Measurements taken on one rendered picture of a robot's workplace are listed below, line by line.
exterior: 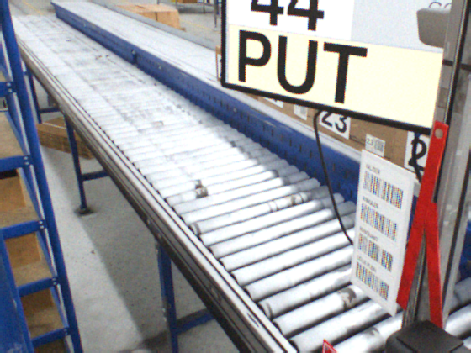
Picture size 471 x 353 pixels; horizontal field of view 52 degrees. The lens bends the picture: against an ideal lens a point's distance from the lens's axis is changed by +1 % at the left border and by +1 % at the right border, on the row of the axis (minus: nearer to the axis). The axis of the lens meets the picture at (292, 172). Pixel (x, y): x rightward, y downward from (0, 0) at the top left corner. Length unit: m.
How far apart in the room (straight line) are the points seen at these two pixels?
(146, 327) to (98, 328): 0.20
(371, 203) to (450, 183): 0.12
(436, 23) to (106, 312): 1.99
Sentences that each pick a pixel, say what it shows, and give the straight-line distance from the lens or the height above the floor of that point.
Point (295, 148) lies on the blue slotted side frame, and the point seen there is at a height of 0.79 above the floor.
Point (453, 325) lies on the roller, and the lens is 1.12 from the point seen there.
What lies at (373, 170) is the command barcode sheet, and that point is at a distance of 0.57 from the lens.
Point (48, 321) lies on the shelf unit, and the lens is 1.82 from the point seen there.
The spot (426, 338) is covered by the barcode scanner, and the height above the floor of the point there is 1.09.
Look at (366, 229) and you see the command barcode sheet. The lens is 0.61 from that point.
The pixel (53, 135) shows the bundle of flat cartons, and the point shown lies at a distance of 4.15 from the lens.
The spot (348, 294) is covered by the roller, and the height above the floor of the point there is 0.75.
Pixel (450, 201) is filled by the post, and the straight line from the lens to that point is 0.51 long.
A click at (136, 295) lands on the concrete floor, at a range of 2.39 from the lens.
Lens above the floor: 1.46
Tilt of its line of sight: 25 degrees down
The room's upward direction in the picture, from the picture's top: 1 degrees clockwise
